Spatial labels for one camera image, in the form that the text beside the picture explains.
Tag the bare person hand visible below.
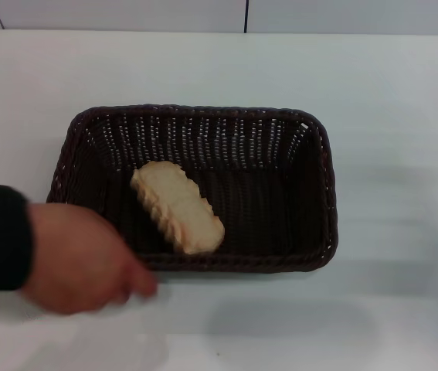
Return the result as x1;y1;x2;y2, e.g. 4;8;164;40
21;200;160;316

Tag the orange striped bread loaf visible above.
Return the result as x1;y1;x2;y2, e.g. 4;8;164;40
130;160;226;256

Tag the dark brown woven basket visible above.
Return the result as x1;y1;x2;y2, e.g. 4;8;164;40
46;103;338;274

